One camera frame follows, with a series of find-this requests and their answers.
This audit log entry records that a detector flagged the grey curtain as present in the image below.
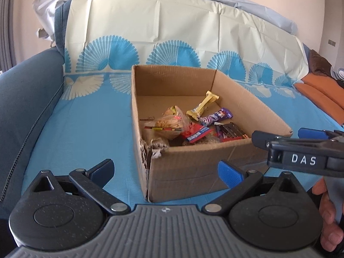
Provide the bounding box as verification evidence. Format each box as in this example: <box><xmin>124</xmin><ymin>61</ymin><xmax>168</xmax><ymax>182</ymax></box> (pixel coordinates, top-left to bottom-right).
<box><xmin>0</xmin><ymin>0</ymin><xmax>16</xmax><ymax>72</ymax></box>

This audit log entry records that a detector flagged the clear bag of round biscuits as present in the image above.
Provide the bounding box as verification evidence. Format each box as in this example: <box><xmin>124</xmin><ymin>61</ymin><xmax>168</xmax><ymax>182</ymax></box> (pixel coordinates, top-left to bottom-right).
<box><xmin>144</xmin><ymin>105</ymin><xmax>191</xmax><ymax>140</ymax></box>

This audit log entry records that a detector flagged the red blue snack packet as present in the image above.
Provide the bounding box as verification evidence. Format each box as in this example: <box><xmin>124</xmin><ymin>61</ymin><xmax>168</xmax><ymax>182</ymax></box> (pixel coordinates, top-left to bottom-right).
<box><xmin>178</xmin><ymin>122</ymin><xmax>213</xmax><ymax>143</ymax></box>

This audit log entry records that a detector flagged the brown cardboard box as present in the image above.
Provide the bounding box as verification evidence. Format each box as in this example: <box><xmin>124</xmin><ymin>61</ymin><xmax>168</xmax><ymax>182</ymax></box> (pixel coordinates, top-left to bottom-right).
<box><xmin>131</xmin><ymin>65</ymin><xmax>293</xmax><ymax>203</ymax></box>

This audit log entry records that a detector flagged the wall socket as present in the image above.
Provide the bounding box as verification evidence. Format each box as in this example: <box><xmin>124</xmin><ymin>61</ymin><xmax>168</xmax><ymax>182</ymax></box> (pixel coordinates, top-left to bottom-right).
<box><xmin>328</xmin><ymin>39</ymin><xmax>336</xmax><ymax>47</ymax></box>

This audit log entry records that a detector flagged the brown blanket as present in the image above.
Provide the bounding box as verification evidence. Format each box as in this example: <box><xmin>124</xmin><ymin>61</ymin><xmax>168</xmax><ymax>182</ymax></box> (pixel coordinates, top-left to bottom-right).
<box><xmin>309</xmin><ymin>49</ymin><xmax>332</xmax><ymax>77</ymax></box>

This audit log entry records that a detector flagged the blue fabric sofa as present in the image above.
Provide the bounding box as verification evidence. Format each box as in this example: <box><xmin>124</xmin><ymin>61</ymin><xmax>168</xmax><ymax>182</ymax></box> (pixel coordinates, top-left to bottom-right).
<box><xmin>0</xmin><ymin>0</ymin><xmax>74</xmax><ymax>221</ymax></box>

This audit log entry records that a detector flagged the right hand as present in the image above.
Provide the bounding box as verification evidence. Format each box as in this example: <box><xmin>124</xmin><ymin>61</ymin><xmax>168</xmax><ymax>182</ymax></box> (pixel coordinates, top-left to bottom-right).
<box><xmin>312</xmin><ymin>178</ymin><xmax>343</xmax><ymax>252</ymax></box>

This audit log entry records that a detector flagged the blue white patterned cover sheet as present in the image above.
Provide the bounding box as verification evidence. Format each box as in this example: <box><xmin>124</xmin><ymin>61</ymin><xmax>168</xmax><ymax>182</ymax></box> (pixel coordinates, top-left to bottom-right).
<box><xmin>23</xmin><ymin>0</ymin><xmax>341</xmax><ymax>205</ymax></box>

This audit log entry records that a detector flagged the purple wrapped candy bar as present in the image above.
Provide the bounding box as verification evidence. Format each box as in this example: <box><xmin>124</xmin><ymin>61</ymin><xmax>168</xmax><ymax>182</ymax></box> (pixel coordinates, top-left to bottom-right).
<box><xmin>199</xmin><ymin>108</ymin><xmax>233</xmax><ymax>126</ymax></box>

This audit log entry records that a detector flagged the yellow snack bar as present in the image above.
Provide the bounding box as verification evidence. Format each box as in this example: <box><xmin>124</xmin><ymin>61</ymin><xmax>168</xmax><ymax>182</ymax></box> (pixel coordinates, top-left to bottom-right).
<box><xmin>186</xmin><ymin>91</ymin><xmax>219</xmax><ymax>121</ymax></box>

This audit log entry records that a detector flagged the orange cushion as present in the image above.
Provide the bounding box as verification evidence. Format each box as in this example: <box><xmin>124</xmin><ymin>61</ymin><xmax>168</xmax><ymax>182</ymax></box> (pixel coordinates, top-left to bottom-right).
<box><xmin>293</xmin><ymin>73</ymin><xmax>344</xmax><ymax>126</ymax></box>

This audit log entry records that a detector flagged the dark chocolate bar packet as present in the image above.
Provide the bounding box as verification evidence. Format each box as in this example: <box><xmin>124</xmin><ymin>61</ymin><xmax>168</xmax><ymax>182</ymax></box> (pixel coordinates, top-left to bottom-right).
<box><xmin>215</xmin><ymin>122</ymin><xmax>249</xmax><ymax>142</ymax></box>

